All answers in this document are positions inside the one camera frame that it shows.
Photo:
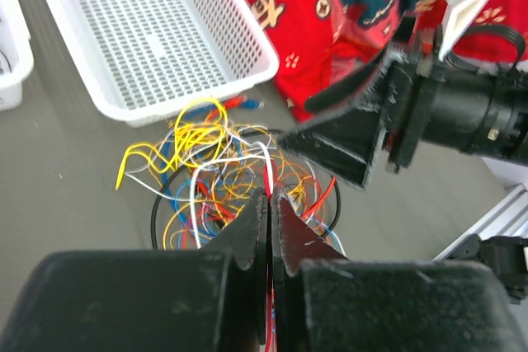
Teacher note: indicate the right white plastic basket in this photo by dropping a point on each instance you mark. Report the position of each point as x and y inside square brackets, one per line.
[143, 61]

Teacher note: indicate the left white plastic basket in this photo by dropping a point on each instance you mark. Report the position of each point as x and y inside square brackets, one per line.
[17, 60]

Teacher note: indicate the white plastic basket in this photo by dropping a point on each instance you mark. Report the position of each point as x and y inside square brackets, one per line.
[143, 61]
[17, 60]

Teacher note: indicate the aluminium frame rail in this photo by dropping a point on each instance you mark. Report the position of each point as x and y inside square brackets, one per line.
[508, 218]

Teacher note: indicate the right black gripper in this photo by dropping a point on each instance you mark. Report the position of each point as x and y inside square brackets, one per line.
[436, 103]

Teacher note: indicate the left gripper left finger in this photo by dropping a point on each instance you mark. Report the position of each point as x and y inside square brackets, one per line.
[242, 296]

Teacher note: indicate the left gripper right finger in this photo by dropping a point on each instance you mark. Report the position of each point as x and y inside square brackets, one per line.
[292, 241]

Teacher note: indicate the red patterned pillow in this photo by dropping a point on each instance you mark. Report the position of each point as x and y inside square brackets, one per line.
[320, 41]

